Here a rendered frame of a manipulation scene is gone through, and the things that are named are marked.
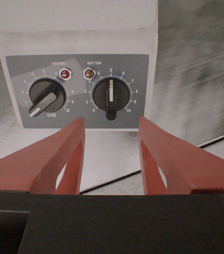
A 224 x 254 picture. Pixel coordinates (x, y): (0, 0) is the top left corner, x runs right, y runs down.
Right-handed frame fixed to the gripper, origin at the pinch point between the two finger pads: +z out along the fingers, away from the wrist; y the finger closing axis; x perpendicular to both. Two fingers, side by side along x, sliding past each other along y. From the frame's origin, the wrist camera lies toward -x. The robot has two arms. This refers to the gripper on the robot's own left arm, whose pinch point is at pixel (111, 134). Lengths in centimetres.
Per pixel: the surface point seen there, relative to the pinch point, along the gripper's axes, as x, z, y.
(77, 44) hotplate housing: -3.0, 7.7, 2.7
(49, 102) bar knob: 1.1, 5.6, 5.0
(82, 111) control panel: 3.1, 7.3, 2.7
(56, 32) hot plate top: -4.2, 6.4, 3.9
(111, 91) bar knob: 0.1, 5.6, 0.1
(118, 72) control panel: -0.7, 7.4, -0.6
